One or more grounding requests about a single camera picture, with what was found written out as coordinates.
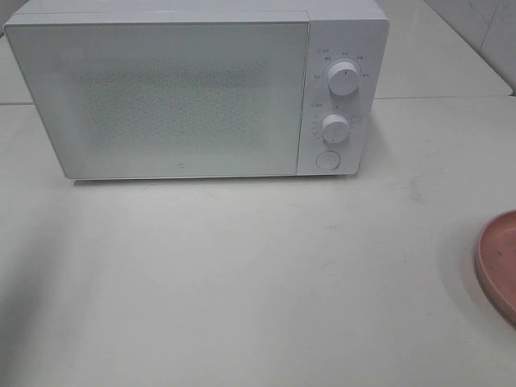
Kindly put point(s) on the round white door button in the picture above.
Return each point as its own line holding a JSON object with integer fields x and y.
{"x": 328, "y": 160}

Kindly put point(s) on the white timer knob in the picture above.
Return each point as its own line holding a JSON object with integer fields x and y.
{"x": 335, "y": 128}

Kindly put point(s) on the white microwave door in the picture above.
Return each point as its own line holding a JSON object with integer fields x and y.
{"x": 160, "y": 101}

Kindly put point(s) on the pink round plate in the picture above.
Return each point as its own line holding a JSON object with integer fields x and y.
{"x": 495, "y": 263}

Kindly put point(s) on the upper white power knob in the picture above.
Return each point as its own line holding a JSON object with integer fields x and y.
{"x": 343, "y": 78}

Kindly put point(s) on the white microwave oven body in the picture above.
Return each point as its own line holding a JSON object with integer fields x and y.
{"x": 337, "y": 30}

